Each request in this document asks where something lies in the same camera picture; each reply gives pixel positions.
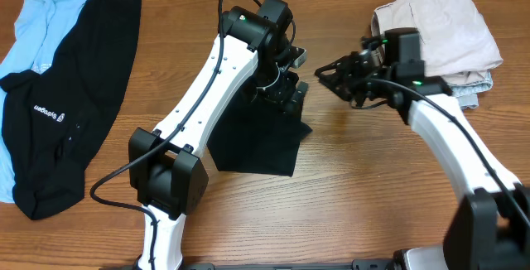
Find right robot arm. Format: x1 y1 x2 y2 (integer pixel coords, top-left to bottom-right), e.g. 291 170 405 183
315 51 529 269

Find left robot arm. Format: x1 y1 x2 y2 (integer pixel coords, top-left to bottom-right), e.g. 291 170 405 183
128 4 307 269

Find folded beige shorts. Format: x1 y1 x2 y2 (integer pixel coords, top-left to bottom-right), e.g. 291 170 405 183
372 0 504 90

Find folded light blue jeans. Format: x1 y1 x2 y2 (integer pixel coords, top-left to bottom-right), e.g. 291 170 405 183
442 70 494 110

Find black t-shirt with logo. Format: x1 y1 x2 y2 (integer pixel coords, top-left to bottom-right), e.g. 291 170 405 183
1 0 142 220

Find light blue t-shirt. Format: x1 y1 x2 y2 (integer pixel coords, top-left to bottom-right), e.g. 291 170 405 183
0 0 99 205

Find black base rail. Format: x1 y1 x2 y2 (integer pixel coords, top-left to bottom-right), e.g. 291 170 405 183
178 258 402 270

